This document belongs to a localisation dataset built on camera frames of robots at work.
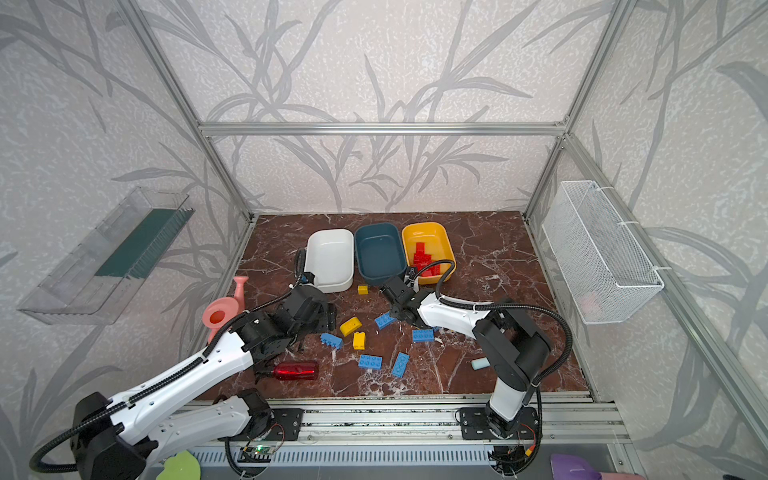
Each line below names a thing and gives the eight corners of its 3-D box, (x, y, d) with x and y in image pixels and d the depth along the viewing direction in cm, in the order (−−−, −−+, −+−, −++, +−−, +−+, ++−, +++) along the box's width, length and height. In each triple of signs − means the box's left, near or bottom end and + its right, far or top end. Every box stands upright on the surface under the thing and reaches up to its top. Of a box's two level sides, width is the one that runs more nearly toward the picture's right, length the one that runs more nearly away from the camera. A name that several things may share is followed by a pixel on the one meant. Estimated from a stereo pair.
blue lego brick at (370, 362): (358, 369, 84) (358, 367, 83) (360, 356, 87) (359, 354, 85) (382, 369, 84) (381, 367, 83) (382, 356, 87) (382, 354, 85)
